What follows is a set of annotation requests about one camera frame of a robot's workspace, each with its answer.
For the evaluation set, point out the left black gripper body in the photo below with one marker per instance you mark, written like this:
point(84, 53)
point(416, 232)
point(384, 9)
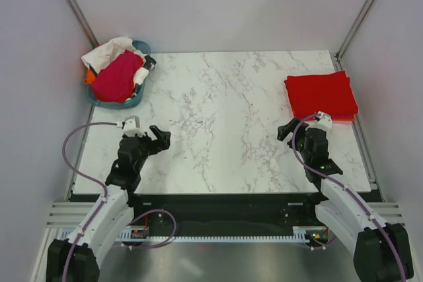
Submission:
point(145, 144)

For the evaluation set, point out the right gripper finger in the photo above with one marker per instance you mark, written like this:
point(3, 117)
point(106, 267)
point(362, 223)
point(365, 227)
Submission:
point(283, 132)
point(297, 122)

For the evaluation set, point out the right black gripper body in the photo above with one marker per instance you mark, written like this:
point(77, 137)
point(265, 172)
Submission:
point(304, 154)

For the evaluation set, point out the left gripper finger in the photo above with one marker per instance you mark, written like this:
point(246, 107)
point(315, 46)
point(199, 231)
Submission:
point(156, 132)
point(163, 141)

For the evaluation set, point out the magenta t shirt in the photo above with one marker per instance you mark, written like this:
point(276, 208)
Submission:
point(115, 83)

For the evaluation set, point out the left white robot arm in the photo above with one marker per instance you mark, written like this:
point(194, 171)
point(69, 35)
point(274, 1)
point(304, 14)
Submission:
point(80, 255)

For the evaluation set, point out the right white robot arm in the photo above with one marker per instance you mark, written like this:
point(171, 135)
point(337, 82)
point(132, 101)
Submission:
point(380, 250)

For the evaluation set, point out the folded orange t shirt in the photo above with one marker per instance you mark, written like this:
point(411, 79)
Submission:
point(335, 117)

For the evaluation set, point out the folded red t shirt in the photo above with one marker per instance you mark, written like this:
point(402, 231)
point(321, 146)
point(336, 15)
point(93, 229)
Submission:
point(309, 94)

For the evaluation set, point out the black white garment in basket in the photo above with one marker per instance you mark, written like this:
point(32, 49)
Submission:
point(141, 74)

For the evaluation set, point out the orange garment in basket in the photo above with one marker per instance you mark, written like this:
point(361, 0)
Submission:
point(90, 77)

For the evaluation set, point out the teal laundry basket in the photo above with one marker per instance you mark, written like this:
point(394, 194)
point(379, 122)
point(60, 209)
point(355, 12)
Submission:
point(132, 101)

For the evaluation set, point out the white t shirt in basket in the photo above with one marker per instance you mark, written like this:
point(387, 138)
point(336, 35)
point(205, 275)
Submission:
point(103, 55)

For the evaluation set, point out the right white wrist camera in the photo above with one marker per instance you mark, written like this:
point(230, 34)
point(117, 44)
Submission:
point(323, 122)

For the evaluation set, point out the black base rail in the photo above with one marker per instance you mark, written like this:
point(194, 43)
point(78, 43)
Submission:
point(230, 215)

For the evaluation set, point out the white slotted cable duct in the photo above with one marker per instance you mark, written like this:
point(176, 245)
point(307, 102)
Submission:
point(297, 236)

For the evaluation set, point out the right aluminium frame post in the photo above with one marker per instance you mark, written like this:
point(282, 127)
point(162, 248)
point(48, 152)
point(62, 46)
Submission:
point(357, 23)

